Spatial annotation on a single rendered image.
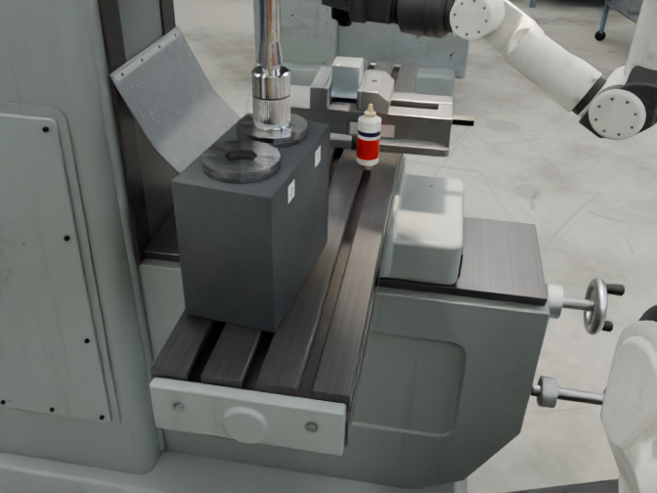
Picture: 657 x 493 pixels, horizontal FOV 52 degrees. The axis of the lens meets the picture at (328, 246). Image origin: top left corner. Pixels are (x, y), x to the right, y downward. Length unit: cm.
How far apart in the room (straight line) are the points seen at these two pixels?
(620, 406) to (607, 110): 45
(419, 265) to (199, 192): 59
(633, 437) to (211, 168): 53
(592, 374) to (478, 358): 104
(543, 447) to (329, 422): 137
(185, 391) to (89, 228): 60
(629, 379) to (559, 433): 137
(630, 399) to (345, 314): 34
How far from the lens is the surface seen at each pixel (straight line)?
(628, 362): 78
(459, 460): 157
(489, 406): 145
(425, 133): 129
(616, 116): 107
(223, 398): 78
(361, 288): 91
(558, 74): 111
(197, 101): 143
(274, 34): 83
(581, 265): 289
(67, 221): 132
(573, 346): 245
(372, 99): 127
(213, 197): 76
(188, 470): 169
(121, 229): 133
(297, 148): 84
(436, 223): 129
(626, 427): 80
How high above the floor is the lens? 149
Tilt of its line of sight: 32 degrees down
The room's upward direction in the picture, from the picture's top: 2 degrees clockwise
